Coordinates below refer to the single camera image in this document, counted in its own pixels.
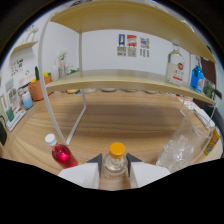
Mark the clear bottle orange cap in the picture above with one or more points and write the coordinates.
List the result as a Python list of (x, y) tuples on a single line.
[(115, 163)]

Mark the multicolour wall poster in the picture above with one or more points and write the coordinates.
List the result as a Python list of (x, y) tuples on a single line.
[(144, 46)]

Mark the green round bottle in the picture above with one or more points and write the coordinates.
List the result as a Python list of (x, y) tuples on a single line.
[(209, 89)]

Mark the wooden wall shelf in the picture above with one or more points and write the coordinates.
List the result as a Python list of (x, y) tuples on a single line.
[(23, 46)]

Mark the blue wall poster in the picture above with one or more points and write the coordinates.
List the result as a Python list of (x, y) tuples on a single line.
[(121, 44)]

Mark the white kitchen scale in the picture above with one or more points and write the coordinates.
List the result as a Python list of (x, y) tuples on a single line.
[(15, 120)]

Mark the clear glass with ice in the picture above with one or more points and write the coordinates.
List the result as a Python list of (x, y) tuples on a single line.
[(178, 150)]

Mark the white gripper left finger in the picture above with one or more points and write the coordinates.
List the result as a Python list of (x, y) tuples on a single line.
[(81, 175)]

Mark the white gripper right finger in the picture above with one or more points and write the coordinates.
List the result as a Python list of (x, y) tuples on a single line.
[(146, 174)]

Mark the blue glass bottle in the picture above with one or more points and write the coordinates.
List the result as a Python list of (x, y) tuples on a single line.
[(197, 78)]

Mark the two-tier wooden shelf rack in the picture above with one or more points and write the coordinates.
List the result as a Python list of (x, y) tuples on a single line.
[(116, 80)]

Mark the small red liquid bottle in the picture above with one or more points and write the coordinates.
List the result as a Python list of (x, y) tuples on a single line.
[(63, 155)]

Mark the clear bottle red label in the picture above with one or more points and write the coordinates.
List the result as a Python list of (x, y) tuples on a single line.
[(175, 68)]

